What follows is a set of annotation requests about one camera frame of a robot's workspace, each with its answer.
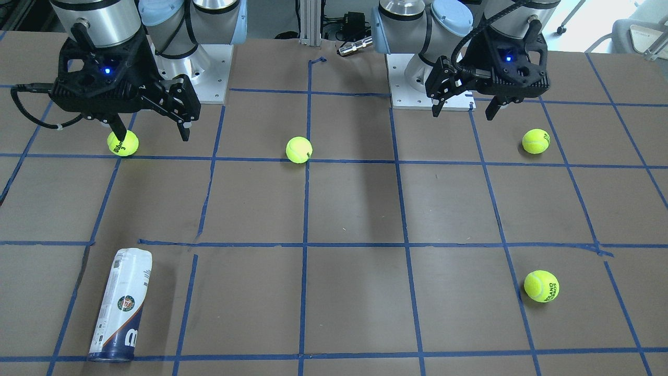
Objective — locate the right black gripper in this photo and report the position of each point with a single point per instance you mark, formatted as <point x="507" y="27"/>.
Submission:
<point x="147" y="68"/>

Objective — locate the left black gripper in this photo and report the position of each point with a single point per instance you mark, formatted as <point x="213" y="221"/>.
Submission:
<point x="468" y="63"/>

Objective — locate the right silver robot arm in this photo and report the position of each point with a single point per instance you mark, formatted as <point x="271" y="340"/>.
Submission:
<point x="174" y="29"/>

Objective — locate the black power adapter box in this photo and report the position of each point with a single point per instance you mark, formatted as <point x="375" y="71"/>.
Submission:
<point x="351" y="27"/>

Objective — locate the white blue tennis ball can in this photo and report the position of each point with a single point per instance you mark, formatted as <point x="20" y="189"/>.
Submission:
<point x="116" y="330"/>

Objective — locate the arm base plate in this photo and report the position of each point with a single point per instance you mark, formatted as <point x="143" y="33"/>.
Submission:
<point x="209" y="68"/>
<point x="407" y="74"/>

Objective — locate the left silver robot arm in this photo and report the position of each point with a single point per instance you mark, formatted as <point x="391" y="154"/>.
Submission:
<point x="431" y="29"/>

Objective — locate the silver metal cylinder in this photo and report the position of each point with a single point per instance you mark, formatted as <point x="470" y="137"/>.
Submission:
<point x="349" y="48"/>

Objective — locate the tennis ball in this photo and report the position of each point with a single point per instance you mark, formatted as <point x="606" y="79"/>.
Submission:
<point x="299" y="150"/>
<point x="541" y="286"/>
<point x="536" y="141"/>
<point x="123" y="148"/>

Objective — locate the tennis ball centre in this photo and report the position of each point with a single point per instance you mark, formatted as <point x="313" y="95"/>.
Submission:
<point x="299" y="150"/>

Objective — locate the aluminium frame post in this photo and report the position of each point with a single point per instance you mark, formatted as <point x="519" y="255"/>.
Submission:
<point x="310" y="22"/>

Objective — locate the white chair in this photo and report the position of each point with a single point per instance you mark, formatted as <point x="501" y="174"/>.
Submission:
<point x="609" y="27"/>

